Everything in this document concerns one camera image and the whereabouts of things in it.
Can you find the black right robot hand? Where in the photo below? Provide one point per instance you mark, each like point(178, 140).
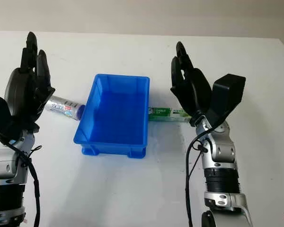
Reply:
point(194, 89)

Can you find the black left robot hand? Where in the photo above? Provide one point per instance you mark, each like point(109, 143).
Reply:
point(26, 89)

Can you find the green toothpaste box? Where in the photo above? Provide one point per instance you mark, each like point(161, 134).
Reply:
point(163, 113)

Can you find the purple garbage bag roll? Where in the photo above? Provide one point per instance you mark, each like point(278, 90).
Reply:
point(61, 106)

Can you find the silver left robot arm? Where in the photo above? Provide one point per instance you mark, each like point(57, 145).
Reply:
point(4, 165)

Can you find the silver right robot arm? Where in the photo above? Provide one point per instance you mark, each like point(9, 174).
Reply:
point(220, 151)

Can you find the blue plastic tray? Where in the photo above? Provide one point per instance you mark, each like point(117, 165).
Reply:
point(118, 113)

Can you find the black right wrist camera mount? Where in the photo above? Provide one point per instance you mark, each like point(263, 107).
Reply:
point(229, 94)

